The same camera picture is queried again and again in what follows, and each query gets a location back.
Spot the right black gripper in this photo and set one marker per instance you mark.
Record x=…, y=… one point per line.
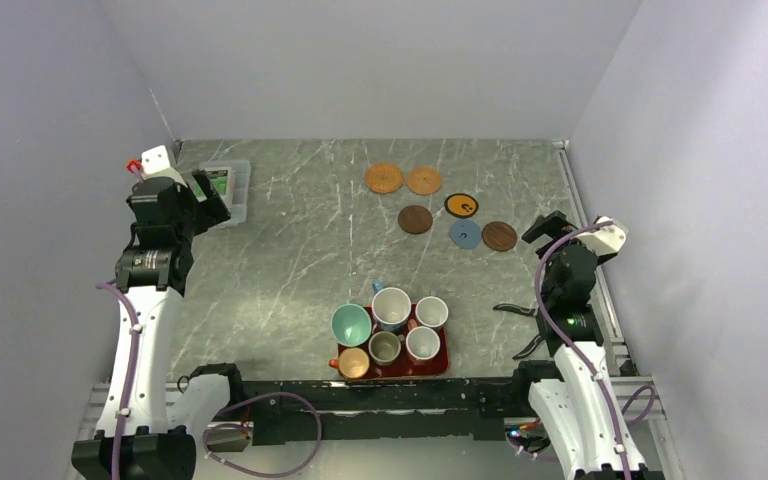
x=553, y=225

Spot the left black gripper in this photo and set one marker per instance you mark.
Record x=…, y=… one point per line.
x=214, y=209

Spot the brown wooden coaster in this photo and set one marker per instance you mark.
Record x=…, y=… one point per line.
x=499, y=236

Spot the blue felt coaster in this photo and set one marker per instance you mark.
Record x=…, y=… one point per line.
x=466, y=234

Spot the black orange smiley coaster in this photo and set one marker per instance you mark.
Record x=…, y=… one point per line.
x=461, y=205

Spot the dark wooden coaster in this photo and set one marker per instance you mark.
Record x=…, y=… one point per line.
x=415, y=219

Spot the woven rattan coaster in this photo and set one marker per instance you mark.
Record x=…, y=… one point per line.
x=424, y=180
x=383, y=178

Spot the blue white cup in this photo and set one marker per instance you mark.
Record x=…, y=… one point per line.
x=390, y=307

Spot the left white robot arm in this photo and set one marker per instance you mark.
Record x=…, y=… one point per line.
x=138, y=435

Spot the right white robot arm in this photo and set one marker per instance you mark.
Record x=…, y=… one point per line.
x=576, y=403

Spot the small white cup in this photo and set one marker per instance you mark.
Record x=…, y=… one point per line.
x=432, y=312

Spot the teal green cup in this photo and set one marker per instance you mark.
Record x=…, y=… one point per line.
x=351, y=325

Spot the red white cup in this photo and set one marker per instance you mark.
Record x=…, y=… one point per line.
x=422, y=343

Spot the orange cup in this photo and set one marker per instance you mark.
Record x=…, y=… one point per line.
x=352, y=363

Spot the olive green cup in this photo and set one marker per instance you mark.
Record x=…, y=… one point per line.
x=384, y=348

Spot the clear plastic screw box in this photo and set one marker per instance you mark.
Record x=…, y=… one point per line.
x=231, y=178

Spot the red serving tray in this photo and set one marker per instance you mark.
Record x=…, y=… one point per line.
x=403, y=368

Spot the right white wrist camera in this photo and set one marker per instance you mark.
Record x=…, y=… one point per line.
x=607, y=240

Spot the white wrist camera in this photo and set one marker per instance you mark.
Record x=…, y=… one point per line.
x=154, y=163
x=607, y=240

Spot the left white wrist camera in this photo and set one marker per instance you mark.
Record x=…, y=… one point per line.
x=154, y=163

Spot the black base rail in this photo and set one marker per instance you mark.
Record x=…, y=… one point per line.
x=303, y=410

